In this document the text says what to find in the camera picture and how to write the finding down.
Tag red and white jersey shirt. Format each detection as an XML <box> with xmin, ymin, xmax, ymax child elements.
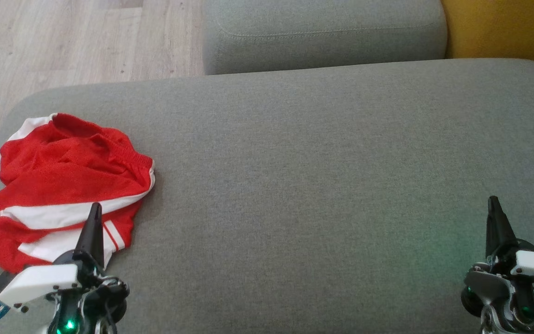
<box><xmin>0</xmin><ymin>202</ymin><xmax>145</xmax><ymax>274</ymax></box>

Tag red shorts with white stripe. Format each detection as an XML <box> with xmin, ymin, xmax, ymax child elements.
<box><xmin>0</xmin><ymin>113</ymin><xmax>156</xmax><ymax>231</ymax></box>

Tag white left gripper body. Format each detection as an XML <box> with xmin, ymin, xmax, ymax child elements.
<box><xmin>0</xmin><ymin>250</ymin><xmax>110</xmax><ymax>310</ymax></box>

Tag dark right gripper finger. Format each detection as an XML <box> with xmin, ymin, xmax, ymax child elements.
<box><xmin>486</xmin><ymin>196</ymin><xmax>518</xmax><ymax>257</ymax></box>

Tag small grey sofa cushion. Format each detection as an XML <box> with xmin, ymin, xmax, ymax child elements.
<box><xmin>202</xmin><ymin>0</ymin><xmax>448</xmax><ymax>76</ymax></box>

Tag large grey sofa seat cushion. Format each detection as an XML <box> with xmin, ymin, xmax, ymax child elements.
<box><xmin>0</xmin><ymin>58</ymin><xmax>534</xmax><ymax>334</ymax></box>

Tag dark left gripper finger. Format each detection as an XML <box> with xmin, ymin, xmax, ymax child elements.
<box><xmin>75</xmin><ymin>202</ymin><xmax>105</xmax><ymax>268</ymax></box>

